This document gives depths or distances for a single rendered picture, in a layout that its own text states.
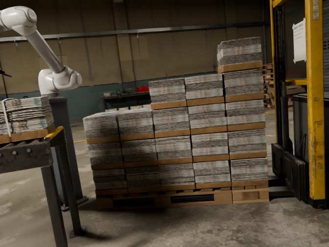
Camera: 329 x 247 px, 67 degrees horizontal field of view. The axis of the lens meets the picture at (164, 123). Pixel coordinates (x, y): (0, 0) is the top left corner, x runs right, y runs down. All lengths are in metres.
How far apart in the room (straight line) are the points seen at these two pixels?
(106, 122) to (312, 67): 1.54
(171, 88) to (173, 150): 0.49
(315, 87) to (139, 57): 7.40
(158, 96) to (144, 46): 7.01
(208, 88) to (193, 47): 7.46
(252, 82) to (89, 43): 7.32
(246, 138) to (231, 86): 0.42
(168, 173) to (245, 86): 0.92
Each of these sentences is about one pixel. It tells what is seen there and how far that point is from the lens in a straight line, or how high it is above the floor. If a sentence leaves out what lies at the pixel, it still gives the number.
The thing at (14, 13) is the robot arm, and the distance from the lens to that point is 2.02.
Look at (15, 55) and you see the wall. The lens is 9.12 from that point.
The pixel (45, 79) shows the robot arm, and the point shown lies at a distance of 2.40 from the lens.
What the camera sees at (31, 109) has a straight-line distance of 1.53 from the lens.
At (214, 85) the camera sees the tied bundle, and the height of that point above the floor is 0.98.
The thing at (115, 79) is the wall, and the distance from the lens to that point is 8.69.
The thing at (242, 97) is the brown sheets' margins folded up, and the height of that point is 0.86.
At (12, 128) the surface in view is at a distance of 1.57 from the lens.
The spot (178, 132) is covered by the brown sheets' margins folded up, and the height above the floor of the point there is 0.63.
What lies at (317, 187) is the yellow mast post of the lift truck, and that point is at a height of 0.19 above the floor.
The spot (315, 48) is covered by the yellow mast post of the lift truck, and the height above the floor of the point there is 1.14.
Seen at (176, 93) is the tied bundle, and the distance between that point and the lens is 1.95.
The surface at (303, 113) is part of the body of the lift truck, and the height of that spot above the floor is 0.64.
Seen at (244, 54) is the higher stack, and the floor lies 1.17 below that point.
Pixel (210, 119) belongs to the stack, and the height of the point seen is 0.71.
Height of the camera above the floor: 1.01
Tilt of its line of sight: 9 degrees down
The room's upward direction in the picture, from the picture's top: 7 degrees counter-clockwise
